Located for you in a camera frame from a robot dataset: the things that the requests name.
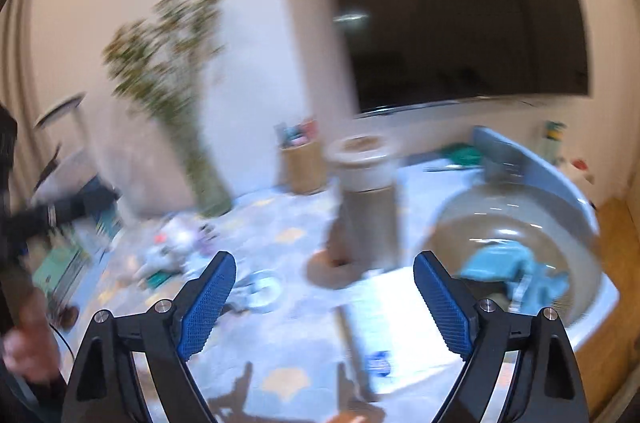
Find white desk lamp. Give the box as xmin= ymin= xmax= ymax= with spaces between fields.
xmin=34 ymin=92 xmax=96 ymax=189

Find black television screen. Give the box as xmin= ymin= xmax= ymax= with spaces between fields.
xmin=333 ymin=0 xmax=589 ymax=114

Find cork pen holder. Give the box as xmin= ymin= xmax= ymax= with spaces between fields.
xmin=280 ymin=139 xmax=328 ymax=195

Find light blue face mask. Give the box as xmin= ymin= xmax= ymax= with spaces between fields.
xmin=457 ymin=241 xmax=570 ymax=316

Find stack of books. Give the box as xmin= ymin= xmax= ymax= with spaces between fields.
xmin=32 ymin=176 xmax=122 ymax=304

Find light blue ring dish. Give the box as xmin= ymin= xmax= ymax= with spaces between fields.
xmin=245 ymin=270 xmax=284 ymax=313

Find blue grey plush toy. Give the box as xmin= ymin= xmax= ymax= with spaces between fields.
xmin=134 ymin=214 xmax=202 ymax=282

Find beige thermos tumbler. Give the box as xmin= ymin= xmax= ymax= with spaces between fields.
xmin=326 ymin=134 xmax=402 ymax=273

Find pens in holder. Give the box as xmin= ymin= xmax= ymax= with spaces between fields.
xmin=274 ymin=118 xmax=318 ymax=148

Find person's left hand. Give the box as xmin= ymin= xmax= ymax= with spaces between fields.
xmin=2 ymin=289 xmax=61 ymax=384

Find glass vase with green plant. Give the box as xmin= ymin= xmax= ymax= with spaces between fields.
xmin=102 ymin=0 xmax=232 ymax=217

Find grey round storage basket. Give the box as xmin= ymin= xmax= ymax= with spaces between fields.
xmin=423 ymin=126 xmax=620 ymax=349

